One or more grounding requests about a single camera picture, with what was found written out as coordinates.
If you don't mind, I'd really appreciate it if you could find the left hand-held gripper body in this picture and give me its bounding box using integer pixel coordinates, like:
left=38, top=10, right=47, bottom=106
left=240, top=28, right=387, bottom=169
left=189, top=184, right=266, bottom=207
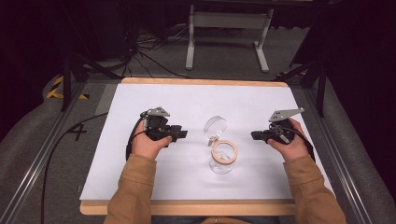
left=140, top=106, right=176, bottom=143

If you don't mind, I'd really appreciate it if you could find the person's right hand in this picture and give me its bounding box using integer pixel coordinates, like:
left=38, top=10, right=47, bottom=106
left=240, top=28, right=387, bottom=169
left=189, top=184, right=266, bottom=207
left=266, top=118, right=310, bottom=162

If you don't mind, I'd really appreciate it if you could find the black metal stand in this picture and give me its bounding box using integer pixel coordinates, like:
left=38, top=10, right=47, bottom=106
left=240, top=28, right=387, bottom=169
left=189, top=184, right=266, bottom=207
left=274, top=55, right=329, bottom=119
left=60, top=50, right=123, bottom=113

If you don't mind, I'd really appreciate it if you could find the white table mat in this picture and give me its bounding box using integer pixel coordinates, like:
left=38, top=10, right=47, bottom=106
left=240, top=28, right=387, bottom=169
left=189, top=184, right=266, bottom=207
left=78, top=83, right=334, bottom=202

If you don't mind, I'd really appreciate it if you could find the glass jar with hinged lid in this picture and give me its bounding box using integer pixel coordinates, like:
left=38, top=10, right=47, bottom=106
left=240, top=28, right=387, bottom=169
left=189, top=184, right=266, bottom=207
left=203, top=115, right=240, bottom=175

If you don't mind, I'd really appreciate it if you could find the white metal stand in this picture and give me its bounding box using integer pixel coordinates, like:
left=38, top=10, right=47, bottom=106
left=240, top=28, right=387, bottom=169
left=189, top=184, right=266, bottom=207
left=185, top=4, right=276, bottom=74

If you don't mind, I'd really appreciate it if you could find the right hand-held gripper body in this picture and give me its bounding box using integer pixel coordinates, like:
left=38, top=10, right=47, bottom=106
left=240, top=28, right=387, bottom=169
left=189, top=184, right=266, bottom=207
left=267, top=107, right=305, bottom=146

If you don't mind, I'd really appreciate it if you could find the aluminium floor rail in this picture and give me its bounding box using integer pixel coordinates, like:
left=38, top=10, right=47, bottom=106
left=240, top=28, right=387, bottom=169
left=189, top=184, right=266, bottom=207
left=0, top=79, right=89, bottom=224
left=302, top=87, right=375, bottom=224

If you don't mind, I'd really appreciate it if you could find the person's left hand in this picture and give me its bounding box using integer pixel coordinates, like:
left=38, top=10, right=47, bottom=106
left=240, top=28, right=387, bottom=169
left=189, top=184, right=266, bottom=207
left=131, top=120, right=173, bottom=161

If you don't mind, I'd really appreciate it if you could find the person's lap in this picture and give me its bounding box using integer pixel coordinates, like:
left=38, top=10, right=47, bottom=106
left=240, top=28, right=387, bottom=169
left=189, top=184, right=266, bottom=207
left=151, top=216, right=281, bottom=224

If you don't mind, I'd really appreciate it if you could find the bundle of black floor cables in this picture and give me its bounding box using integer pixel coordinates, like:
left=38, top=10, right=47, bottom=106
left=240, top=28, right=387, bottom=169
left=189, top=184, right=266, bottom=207
left=122, top=22, right=192, bottom=80

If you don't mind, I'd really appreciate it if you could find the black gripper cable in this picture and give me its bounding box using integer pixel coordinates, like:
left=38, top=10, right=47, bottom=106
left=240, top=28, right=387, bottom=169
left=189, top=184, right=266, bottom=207
left=269, top=122, right=316, bottom=163
left=40, top=111, right=149, bottom=224

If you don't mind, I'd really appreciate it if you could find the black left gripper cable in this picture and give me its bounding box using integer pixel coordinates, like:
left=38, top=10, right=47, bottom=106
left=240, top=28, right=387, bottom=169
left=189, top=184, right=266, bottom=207
left=40, top=111, right=149, bottom=224

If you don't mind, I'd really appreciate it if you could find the yellow black floor tape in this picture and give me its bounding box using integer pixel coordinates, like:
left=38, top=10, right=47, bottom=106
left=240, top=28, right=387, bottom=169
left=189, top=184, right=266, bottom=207
left=46, top=75, right=91, bottom=101

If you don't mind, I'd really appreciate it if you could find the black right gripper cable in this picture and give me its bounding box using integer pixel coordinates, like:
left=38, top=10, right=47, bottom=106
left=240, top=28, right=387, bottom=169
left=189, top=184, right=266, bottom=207
left=269, top=122, right=316, bottom=163

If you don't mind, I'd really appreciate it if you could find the wooden table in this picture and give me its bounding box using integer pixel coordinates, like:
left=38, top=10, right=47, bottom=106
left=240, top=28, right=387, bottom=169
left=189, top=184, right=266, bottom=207
left=78, top=77, right=297, bottom=217

